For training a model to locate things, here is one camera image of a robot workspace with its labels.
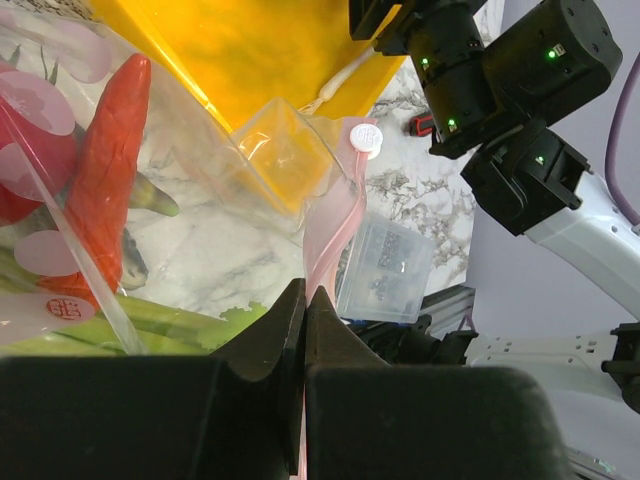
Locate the white bag zipper slider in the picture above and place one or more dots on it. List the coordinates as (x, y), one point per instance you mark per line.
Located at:
(366, 138)

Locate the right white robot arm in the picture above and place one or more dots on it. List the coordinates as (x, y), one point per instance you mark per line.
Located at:
(566, 56)

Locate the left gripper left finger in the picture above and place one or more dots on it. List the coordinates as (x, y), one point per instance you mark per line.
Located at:
(233, 414)

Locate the red utility knife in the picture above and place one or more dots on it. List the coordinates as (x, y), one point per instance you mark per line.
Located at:
(420, 125)

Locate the red chili pepper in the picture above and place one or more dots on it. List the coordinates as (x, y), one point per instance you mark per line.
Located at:
(97, 203)

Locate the yellow plastic tray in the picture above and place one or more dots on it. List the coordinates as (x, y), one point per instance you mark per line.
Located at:
(252, 65)

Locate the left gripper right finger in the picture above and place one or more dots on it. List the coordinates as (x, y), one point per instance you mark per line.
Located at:
(366, 419)

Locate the clear zip top bag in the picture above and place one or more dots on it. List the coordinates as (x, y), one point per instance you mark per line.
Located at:
(185, 245)

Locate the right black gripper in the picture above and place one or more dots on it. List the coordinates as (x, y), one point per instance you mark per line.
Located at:
(452, 63)

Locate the clear plastic screw box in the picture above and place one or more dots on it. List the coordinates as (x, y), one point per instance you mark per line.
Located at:
(386, 273)

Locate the celery stalk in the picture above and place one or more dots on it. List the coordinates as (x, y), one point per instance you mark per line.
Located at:
(59, 316)

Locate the red tomato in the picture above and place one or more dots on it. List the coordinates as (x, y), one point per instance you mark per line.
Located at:
(38, 148)

